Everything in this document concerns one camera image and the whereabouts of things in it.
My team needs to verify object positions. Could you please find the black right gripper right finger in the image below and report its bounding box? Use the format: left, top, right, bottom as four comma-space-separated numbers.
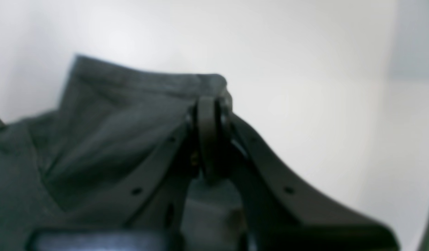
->
214, 98, 400, 251

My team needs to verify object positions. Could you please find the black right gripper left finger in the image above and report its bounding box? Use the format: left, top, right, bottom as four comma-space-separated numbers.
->
26, 97, 217, 251

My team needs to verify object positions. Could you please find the dark grey t-shirt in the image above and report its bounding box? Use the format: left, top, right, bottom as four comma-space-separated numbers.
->
0, 55, 233, 251

